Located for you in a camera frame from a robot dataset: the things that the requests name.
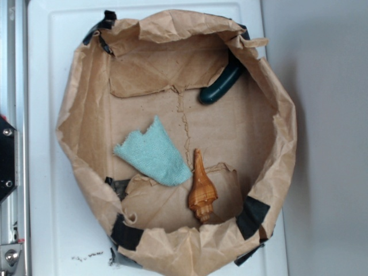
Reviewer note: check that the dark green plastic handle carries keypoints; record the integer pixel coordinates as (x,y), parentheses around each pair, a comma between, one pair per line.
(224,82)

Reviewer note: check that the brown paper lined bin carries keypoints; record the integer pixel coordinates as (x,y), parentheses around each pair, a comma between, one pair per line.
(124,76)

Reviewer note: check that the orange spiral seashell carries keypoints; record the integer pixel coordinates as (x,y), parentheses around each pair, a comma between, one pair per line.
(203,192)

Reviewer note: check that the light blue cloth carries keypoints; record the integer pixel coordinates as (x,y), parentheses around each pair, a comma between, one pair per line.
(153,154)

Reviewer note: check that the aluminium frame rail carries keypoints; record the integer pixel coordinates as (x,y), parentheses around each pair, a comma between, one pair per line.
(15,221)

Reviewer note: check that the black metal bracket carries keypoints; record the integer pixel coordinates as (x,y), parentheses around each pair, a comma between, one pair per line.
(8,159)

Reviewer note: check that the white plastic tray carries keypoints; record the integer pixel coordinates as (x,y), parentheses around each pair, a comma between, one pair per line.
(66,238)

